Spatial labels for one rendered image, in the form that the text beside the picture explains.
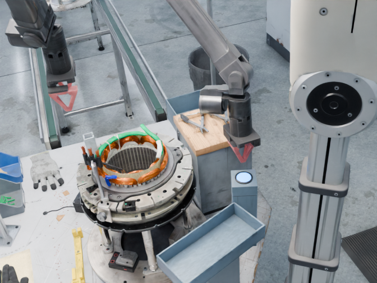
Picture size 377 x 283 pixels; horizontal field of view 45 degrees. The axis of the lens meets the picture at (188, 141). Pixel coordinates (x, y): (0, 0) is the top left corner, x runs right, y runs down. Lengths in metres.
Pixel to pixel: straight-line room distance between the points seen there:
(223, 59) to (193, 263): 0.48
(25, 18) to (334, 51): 0.59
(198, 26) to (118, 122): 2.35
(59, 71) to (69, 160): 0.79
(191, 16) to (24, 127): 2.64
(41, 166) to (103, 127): 1.59
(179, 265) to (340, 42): 0.62
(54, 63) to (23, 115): 2.66
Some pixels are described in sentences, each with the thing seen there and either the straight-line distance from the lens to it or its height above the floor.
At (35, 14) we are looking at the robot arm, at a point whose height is 1.58.
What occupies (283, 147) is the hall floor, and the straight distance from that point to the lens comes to 3.04.
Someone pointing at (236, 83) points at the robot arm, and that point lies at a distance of 1.09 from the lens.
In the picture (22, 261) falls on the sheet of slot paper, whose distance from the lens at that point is 1.56.
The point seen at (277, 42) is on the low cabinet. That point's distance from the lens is 4.12.
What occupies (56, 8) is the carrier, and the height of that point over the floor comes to 0.80.
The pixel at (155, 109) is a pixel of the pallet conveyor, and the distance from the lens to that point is 2.09.
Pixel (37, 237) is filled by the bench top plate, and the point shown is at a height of 0.78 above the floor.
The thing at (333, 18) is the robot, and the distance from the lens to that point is 0.76.
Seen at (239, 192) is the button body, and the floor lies 1.01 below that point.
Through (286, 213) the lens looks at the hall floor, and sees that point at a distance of 2.62.
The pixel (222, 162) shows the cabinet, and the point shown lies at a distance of 1.42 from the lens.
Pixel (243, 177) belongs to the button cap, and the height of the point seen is 1.04.
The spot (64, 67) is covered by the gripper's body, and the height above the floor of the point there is 1.41.
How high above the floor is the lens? 1.91
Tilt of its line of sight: 38 degrees down
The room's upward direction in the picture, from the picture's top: 6 degrees counter-clockwise
